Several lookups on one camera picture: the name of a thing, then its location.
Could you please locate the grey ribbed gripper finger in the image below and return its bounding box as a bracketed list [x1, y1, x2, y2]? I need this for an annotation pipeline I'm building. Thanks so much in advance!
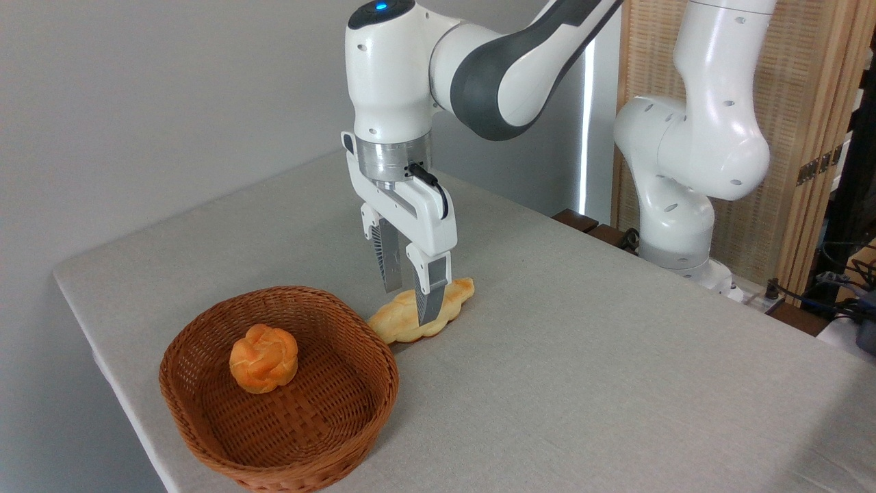
[361, 203, 407, 294]
[406, 242, 453, 328]

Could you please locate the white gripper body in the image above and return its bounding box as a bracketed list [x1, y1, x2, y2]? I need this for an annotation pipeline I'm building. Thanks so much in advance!
[340, 131, 459, 256]

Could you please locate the long braided bread loaf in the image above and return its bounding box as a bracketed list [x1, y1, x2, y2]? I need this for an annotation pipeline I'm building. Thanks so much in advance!
[367, 277, 476, 344]

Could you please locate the round orange knotted bread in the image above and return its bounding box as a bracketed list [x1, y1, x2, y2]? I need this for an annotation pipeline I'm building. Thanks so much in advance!
[229, 323, 300, 395]

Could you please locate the brown wicker basket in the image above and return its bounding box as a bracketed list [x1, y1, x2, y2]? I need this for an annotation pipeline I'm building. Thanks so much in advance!
[158, 285, 400, 493]

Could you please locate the grey tablecloth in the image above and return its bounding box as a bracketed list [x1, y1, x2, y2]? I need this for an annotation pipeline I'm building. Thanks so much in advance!
[53, 149, 876, 493]

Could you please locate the dark brown wooden block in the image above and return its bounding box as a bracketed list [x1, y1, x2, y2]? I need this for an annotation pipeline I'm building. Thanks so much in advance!
[587, 223, 640, 255]
[552, 208, 600, 234]
[764, 301, 831, 338]

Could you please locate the dark metal screen hinge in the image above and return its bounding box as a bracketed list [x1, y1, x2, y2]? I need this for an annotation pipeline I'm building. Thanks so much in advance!
[795, 144, 845, 188]

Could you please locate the black vertical stand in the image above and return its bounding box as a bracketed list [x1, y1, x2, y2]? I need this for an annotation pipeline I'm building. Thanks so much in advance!
[813, 27, 876, 305]

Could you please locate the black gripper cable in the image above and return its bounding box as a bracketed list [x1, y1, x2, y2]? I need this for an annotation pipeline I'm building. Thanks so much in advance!
[404, 162, 451, 222]

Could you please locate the black cable bundle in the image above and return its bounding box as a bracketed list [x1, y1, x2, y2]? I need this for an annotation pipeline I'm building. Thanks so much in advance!
[765, 240, 876, 324]

